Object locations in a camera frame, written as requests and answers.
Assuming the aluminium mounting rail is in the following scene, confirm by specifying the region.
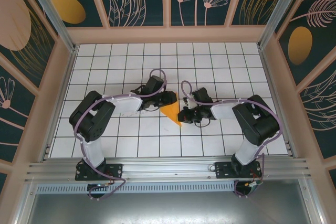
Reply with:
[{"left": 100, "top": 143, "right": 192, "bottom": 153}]
[{"left": 25, "top": 157, "right": 312, "bottom": 185}]

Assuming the aluminium corner post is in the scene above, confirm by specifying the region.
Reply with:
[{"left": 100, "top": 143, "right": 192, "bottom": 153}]
[
  {"left": 257, "top": 0, "right": 308, "bottom": 50},
  {"left": 20, "top": 0, "right": 79, "bottom": 53}
]

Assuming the orange cloth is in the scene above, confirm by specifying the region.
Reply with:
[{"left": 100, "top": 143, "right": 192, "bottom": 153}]
[{"left": 159, "top": 93, "right": 183, "bottom": 127}]

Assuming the slotted grey cable duct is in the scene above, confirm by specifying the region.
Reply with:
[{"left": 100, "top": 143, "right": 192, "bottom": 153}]
[{"left": 35, "top": 184, "right": 237, "bottom": 194}]

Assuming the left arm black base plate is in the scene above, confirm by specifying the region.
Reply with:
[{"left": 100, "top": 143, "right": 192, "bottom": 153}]
[{"left": 75, "top": 163, "right": 124, "bottom": 182}]

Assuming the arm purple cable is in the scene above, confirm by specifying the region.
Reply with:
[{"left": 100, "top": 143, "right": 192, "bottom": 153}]
[
  {"left": 181, "top": 81, "right": 286, "bottom": 199},
  {"left": 74, "top": 69, "right": 169, "bottom": 201}
]

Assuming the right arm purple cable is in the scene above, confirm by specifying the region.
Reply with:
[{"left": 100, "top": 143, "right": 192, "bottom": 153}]
[{"left": 181, "top": 81, "right": 286, "bottom": 199}]

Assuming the grey metal sheet panel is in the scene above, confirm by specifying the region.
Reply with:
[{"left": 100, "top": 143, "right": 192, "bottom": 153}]
[{"left": 26, "top": 192, "right": 313, "bottom": 224}]

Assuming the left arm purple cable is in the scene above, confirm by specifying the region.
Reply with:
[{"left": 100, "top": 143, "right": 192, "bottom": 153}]
[{"left": 74, "top": 69, "right": 169, "bottom": 201}]

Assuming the green circuit board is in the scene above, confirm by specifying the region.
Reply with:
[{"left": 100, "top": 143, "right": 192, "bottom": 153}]
[{"left": 244, "top": 179, "right": 263, "bottom": 190}]

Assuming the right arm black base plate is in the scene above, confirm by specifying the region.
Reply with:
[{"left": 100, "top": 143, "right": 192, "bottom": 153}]
[{"left": 214, "top": 161, "right": 263, "bottom": 180}]

